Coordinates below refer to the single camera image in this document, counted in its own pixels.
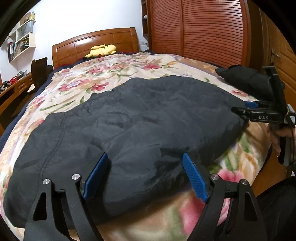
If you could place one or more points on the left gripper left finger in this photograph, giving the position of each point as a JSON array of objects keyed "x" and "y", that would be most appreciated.
[{"x": 66, "y": 198}]

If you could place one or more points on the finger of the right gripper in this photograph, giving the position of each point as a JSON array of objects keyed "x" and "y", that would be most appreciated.
[
  {"x": 251, "y": 105},
  {"x": 243, "y": 113}
]

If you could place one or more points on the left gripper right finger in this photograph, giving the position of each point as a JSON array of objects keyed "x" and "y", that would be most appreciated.
[{"x": 231, "y": 210}]

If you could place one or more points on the black zip jacket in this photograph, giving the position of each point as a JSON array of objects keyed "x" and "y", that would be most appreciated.
[{"x": 145, "y": 127}]

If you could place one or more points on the person's right hand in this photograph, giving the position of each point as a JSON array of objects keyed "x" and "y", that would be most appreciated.
[{"x": 275, "y": 134}]

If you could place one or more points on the floral bed blanket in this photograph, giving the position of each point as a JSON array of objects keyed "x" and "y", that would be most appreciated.
[{"x": 164, "y": 219}]

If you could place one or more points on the wooden room door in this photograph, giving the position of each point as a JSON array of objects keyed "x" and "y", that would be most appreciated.
[{"x": 276, "y": 50}]

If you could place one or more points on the wooden louvered wardrobe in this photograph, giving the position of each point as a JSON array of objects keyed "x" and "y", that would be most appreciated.
[{"x": 222, "y": 33}]

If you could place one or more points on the wooden desk with cabinets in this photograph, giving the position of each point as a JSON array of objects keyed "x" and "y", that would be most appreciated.
[{"x": 14, "y": 99}]

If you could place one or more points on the red basket on desk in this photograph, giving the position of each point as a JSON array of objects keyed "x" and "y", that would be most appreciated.
[{"x": 13, "y": 80}]

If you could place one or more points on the dark wooden chair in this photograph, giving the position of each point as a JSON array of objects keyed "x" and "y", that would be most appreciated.
[{"x": 40, "y": 72}]

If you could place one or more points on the yellow Pikachu plush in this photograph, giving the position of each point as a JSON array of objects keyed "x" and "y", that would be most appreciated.
[{"x": 101, "y": 51}]

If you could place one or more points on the wooden bed headboard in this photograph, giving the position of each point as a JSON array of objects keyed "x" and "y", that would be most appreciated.
[{"x": 74, "y": 49}]

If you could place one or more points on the white wall shelf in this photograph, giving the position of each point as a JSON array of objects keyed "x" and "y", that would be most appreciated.
[{"x": 22, "y": 39}]

